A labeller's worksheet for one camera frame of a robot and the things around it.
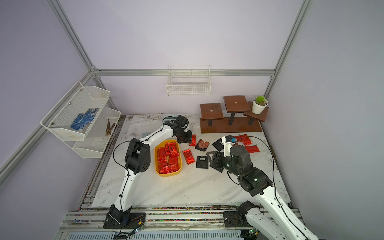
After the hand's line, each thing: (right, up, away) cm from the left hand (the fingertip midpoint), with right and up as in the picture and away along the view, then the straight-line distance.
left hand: (191, 141), depth 99 cm
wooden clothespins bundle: (-53, +9, -4) cm, 54 cm away
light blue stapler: (-33, +4, +2) cm, 33 cm away
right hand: (+11, -5, -28) cm, 31 cm away
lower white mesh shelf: (-60, +2, -7) cm, 61 cm away
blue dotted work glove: (-56, +12, -23) cm, 62 cm away
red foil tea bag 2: (+2, 0, +1) cm, 2 cm away
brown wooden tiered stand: (+40, +17, +18) cm, 47 cm away
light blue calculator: (-12, +15, -12) cm, 23 cm away
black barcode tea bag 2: (+7, -13, -4) cm, 16 cm away
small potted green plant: (+44, +25, -6) cm, 51 cm away
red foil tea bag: (-2, -10, -3) cm, 11 cm away
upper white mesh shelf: (-61, +13, -25) cm, 67 cm away
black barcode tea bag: (+19, -3, +3) cm, 20 cm away
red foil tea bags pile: (-15, -11, -4) cm, 19 cm away
